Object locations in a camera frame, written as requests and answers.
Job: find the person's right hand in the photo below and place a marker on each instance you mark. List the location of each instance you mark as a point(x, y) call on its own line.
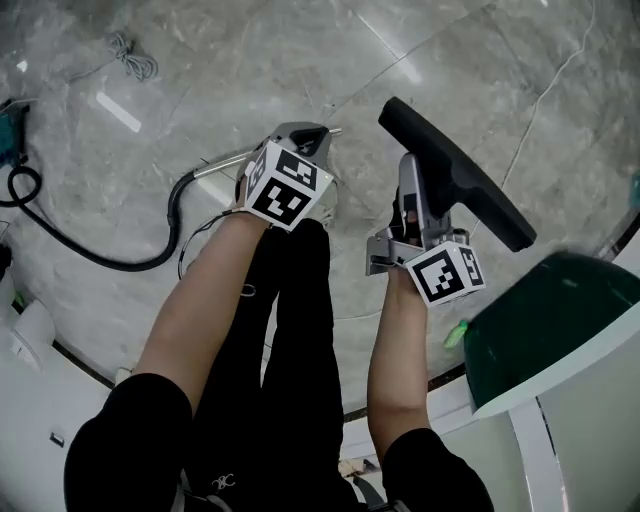
point(407, 220)

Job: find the person's black shirt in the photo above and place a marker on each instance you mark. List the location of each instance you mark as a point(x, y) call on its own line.
point(125, 440)

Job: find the red and teal vacuum cleaner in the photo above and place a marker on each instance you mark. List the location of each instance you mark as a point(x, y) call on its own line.
point(10, 140)

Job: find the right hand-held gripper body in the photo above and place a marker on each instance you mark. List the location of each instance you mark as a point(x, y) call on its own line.
point(445, 275)

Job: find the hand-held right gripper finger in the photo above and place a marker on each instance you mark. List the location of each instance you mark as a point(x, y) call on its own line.
point(417, 190)

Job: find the white toilet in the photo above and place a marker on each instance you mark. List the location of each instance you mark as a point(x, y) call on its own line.
point(32, 325)

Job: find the person's left forearm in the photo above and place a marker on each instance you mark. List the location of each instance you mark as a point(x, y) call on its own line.
point(200, 300)

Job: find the teal dustpan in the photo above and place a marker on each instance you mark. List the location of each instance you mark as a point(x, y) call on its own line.
point(635, 190)

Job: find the green detergent bottle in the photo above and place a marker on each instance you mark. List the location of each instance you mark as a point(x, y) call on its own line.
point(455, 334)

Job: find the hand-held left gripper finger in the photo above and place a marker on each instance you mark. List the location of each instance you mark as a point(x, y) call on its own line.
point(300, 127)
point(325, 150)

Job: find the person's black trousers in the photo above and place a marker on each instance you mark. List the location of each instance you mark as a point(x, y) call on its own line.
point(300, 325)

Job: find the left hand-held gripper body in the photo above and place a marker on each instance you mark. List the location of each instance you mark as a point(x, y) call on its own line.
point(280, 190)

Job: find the person's right forearm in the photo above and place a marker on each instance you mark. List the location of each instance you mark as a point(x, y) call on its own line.
point(395, 350)

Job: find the green bathtub with white rim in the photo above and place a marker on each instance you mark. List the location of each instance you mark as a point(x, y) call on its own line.
point(540, 325)

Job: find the person's white shoe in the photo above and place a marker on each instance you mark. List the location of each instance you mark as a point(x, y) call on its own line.
point(327, 205)

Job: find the black vacuum floor head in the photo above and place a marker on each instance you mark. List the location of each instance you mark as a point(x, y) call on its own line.
point(450, 155)

